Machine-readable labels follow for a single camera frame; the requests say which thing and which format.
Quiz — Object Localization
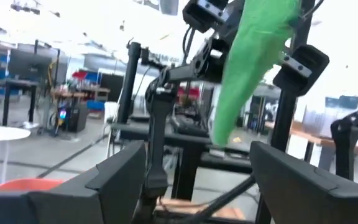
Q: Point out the black desk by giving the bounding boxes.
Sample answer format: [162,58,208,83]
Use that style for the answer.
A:
[1,79,40,127]

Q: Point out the white lamp stand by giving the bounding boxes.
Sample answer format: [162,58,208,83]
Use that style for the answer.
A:
[1,140,11,184]

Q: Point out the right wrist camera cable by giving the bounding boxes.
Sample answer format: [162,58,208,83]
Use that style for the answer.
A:
[181,26,196,58]

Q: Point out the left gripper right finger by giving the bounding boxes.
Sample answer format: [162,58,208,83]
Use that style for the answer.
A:
[249,140,358,224]

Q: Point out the black computer case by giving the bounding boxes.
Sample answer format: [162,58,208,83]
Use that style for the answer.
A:
[57,102,90,133]

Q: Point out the black workbench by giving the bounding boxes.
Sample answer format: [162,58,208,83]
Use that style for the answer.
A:
[110,123,254,175]

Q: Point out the orange plastic bin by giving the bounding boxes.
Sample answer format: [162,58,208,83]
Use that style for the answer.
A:
[0,177,67,192]

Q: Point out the green elastic bandage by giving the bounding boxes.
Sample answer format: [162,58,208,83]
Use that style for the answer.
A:
[211,0,303,147]

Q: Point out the white lamp shade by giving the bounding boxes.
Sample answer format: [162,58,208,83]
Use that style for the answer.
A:
[0,126,32,141]

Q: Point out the wooden lab table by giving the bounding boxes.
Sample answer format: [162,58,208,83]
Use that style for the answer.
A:
[264,119,358,170]

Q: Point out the black monitor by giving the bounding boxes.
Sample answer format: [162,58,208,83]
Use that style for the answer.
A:
[7,49,53,80]

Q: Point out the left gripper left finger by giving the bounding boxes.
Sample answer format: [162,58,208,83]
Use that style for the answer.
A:
[0,140,147,224]

